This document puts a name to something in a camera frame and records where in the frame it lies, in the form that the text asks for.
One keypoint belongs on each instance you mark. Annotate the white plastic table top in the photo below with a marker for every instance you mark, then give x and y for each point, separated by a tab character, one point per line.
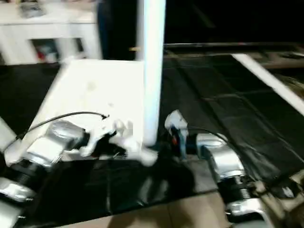
95	85

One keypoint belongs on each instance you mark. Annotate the white plastic table leg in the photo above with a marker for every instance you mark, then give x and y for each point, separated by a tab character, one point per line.
139	28
154	71
71	50
4	135

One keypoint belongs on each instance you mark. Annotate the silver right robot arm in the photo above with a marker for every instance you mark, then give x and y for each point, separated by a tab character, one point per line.
223	161

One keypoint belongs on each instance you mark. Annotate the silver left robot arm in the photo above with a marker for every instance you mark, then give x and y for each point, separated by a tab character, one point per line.
52	142

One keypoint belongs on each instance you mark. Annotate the black work mat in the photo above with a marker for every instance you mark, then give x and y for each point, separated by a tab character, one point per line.
247	118

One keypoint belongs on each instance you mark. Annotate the small tan box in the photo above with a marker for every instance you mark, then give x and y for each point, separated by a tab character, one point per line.
135	48

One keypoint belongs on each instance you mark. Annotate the white flat strip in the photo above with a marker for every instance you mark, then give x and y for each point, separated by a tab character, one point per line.
266	76

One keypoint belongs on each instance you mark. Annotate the black floor power adapter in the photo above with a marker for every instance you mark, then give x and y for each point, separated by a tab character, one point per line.
288	190

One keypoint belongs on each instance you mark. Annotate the red bottle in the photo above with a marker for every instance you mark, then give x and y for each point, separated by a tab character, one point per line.
40	54

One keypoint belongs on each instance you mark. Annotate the white glass-door cabinet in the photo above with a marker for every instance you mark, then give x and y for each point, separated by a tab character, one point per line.
47	26

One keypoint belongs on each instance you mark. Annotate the grey crumpled object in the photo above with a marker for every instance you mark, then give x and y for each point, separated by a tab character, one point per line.
31	9

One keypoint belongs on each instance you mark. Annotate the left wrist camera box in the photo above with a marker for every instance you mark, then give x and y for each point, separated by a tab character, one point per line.
102	130

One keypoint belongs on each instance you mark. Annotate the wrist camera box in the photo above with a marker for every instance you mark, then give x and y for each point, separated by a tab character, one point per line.
175	121
102	130

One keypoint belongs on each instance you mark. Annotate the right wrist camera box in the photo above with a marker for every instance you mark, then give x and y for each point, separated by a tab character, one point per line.
175	121

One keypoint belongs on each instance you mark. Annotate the dark long rail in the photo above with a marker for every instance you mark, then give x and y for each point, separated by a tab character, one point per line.
228	45

